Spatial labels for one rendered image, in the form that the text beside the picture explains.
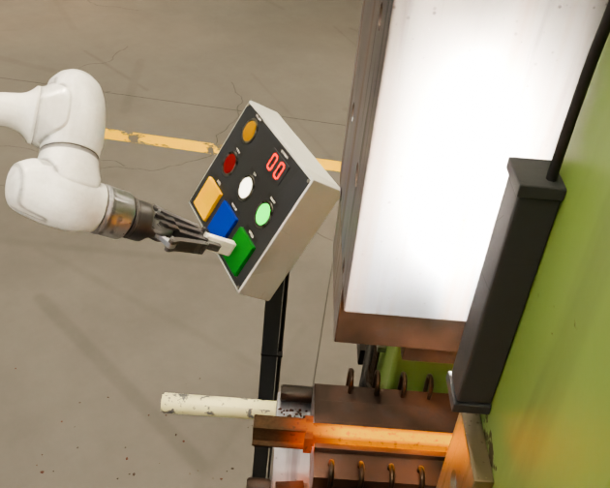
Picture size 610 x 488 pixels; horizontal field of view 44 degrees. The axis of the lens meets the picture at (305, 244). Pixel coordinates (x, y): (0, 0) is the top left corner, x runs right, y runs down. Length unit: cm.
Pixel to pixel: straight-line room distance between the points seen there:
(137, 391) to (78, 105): 143
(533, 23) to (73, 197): 84
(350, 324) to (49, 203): 58
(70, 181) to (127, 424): 135
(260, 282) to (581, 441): 102
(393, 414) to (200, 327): 164
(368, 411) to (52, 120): 72
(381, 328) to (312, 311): 198
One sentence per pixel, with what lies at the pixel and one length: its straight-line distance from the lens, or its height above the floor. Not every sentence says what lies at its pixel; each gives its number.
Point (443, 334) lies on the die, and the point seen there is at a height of 130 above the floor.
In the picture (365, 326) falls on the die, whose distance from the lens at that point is 96.
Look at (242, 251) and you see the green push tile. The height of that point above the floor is 102.
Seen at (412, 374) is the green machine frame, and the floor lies 96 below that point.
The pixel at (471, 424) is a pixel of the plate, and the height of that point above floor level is 136.
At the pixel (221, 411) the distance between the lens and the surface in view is 173.
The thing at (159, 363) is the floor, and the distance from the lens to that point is 271.
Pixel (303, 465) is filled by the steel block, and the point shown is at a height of 92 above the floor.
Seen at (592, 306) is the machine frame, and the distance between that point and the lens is 57.
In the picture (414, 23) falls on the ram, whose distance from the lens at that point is 70.
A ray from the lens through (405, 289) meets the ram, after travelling 86.
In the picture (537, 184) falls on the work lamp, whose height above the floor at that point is 164.
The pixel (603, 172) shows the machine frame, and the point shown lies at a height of 169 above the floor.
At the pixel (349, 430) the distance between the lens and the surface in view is 122.
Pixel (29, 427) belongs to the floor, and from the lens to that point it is 258.
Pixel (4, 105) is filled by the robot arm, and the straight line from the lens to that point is 139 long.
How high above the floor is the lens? 194
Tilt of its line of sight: 36 degrees down
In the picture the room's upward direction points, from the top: 6 degrees clockwise
